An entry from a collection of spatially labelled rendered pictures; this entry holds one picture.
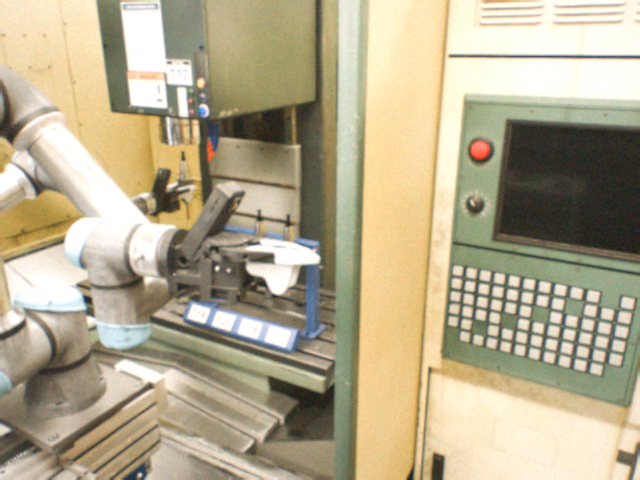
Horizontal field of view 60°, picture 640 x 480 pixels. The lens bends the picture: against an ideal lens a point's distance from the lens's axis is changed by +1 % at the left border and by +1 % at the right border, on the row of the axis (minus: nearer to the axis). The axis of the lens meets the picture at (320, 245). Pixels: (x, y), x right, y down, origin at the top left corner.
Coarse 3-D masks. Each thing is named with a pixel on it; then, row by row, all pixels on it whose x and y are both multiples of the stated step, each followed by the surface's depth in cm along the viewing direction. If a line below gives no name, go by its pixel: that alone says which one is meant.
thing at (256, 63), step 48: (96, 0) 178; (144, 0) 169; (192, 0) 161; (240, 0) 173; (288, 0) 195; (192, 48) 166; (240, 48) 176; (288, 48) 200; (192, 96) 171; (240, 96) 180; (288, 96) 205
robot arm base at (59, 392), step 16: (64, 368) 105; (80, 368) 107; (96, 368) 112; (32, 384) 106; (48, 384) 105; (64, 384) 105; (80, 384) 107; (96, 384) 110; (32, 400) 106; (48, 400) 105; (64, 400) 106; (80, 400) 107; (96, 400) 110; (48, 416) 106; (64, 416) 106
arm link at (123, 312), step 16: (96, 288) 79; (112, 288) 78; (128, 288) 79; (144, 288) 82; (160, 288) 87; (96, 304) 80; (112, 304) 79; (128, 304) 80; (144, 304) 82; (160, 304) 87; (96, 320) 82; (112, 320) 80; (128, 320) 80; (144, 320) 83; (112, 336) 81; (128, 336) 81; (144, 336) 83
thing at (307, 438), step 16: (304, 400) 187; (320, 400) 182; (304, 416) 175; (320, 416) 171; (272, 432) 173; (288, 432) 168; (304, 432) 165; (320, 432) 161; (256, 448) 170; (272, 448) 166; (288, 448) 163; (304, 448) 160; (320, 448) 157; (288, 464) 165; (304, 464) 162; (320, 464) 159
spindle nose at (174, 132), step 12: (156, 120) 201; (168, 120) 196; (180, 120) 196; (192, 120) 198; (168, 132) 198; (180, 132) 197; (192, 132) 199; (168, 144) 199; (180, 144) 199; (192, 144) 201
